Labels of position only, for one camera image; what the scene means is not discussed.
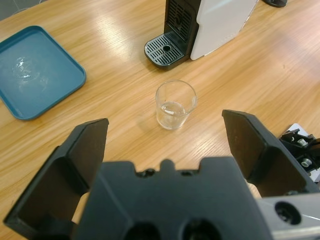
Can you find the black capsule holder with rods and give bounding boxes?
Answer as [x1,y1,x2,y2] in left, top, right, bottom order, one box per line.
[261,0,287,8]

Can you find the clear drinking glass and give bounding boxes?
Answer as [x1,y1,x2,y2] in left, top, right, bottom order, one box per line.
[155,79,198,130]

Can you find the white mount block dark post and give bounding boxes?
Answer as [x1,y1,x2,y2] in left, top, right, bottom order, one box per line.
[278,122,320,185]

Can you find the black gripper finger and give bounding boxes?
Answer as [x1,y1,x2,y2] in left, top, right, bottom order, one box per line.
[221,109,320,199]
[3,118,110,240]

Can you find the white capsule coffee machine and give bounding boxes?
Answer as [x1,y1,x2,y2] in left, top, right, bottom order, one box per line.
[143,0,260,71]

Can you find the teal plastic tray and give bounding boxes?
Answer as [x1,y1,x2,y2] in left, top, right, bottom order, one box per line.
[0,25,87,121]

